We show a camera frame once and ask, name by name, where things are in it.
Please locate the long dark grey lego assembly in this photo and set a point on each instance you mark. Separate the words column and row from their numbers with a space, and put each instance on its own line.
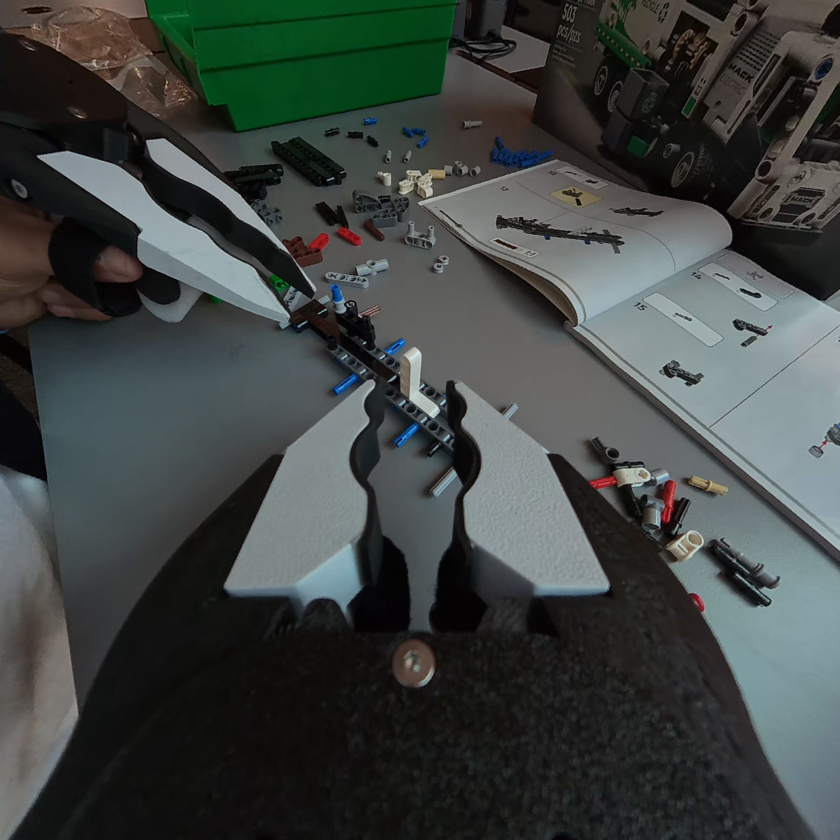
column 354, row 358

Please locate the scattered lego pieces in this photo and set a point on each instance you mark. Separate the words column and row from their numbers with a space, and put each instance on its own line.
column 377, row 210

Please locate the cluster of blue lego pins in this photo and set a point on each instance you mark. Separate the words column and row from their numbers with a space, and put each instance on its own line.
column 518, row 155

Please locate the green lego piece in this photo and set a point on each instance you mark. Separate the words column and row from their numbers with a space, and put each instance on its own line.
column 279, row 282

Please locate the tan lego pin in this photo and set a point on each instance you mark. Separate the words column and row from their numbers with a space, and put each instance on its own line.
column 707, row 484

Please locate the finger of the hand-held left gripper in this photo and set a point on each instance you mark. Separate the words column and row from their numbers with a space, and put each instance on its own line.
column 190, row 256
column 167, row 154

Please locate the lego set box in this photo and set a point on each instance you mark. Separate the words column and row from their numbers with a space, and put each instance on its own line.
column 656, row 79

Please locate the tan lego beam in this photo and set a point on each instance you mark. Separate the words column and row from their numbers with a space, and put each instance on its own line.
column 412, row 377

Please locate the person's left hand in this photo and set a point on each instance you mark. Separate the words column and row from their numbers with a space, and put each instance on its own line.
column 26, row 262

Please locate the green plastic bin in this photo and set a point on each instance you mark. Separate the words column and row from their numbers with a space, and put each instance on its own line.
column 315, row 43
column 295, row 10
column 315, row 98

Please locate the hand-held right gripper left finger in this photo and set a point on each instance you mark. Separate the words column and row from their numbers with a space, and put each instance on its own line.
column 308, row 518

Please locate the black lego frame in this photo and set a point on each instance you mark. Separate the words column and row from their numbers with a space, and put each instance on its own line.
column 308, row 161

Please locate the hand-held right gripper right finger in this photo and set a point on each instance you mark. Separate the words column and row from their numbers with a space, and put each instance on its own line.
column 525, row 518

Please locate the pile of small lego parts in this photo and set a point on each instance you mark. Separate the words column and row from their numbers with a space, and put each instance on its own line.
column 666, row 499

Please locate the lego instruction booklet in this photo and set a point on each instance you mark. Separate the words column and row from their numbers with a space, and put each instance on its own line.
column 590, row 262

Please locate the clear plastic bag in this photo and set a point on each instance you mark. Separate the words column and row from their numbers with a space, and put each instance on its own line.
column 98, row 52

